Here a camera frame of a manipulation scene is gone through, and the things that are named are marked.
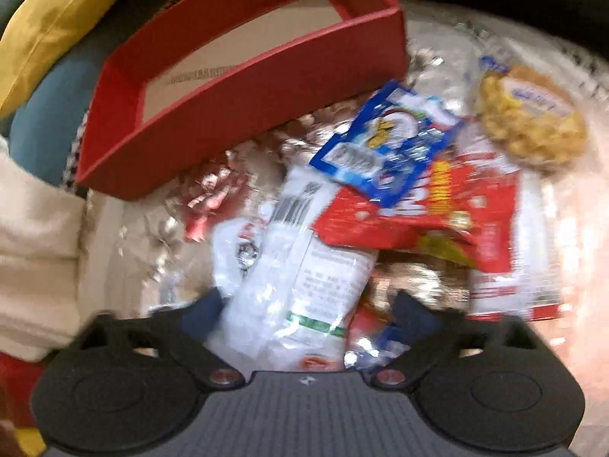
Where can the red Trolli gummy packet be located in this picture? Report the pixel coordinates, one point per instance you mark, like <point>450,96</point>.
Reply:
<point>460,210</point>

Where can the white duck snack packet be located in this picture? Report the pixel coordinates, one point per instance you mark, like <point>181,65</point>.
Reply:
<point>295,271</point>

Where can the cream blanket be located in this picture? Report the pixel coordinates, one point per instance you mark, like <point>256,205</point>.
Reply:
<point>40,254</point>

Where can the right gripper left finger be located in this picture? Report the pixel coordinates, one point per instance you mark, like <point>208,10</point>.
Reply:
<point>183,333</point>

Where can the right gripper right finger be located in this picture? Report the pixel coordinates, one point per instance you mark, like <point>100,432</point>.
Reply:
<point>430,336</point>

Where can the floral satin tablecloth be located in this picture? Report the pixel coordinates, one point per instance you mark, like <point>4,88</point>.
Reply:
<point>204,226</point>

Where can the yellow cushion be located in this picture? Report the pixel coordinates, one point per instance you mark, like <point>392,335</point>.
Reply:
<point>36,37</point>

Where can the blue coconut snack packet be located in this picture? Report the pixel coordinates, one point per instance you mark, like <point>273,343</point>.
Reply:
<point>390,143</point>

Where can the teal sofa cushion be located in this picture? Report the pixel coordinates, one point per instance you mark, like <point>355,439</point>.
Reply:
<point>45,126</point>

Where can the red cardboard box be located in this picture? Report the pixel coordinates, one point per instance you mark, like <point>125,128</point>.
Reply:
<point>133,145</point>

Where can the red white striped packet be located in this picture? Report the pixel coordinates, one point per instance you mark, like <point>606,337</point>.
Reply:
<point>530,289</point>

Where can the yellow popcorn snack packet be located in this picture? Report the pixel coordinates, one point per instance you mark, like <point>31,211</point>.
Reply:
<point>535,121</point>

